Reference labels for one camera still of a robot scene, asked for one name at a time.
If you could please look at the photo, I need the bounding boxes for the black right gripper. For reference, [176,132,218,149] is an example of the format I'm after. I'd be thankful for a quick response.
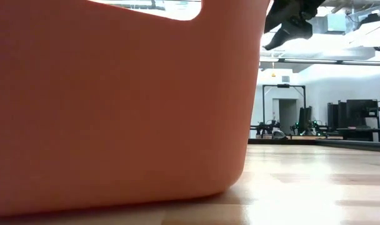
[263,0,326,51]

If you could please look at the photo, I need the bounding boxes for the large orange plastic bin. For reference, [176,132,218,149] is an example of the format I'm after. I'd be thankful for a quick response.
[0,0,271,218]

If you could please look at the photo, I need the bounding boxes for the black tall panel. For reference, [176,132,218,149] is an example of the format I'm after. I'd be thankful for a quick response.
[298,106,313,135]

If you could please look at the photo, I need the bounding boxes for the black partition panel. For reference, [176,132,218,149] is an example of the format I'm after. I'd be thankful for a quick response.
[326,100,348,131]

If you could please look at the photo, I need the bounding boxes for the black computer monitor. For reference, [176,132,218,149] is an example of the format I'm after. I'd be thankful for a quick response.
[346,99,380,129]

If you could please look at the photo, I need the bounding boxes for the black work desk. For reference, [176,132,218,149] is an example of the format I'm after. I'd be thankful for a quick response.
[336,126,380,142]

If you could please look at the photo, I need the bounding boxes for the black gantry frame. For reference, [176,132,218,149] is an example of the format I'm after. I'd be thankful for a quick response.
[262,83,306,138]

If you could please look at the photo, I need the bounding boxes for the black aluminium table frame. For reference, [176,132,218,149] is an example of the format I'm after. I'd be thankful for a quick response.
[247,137,380,154]

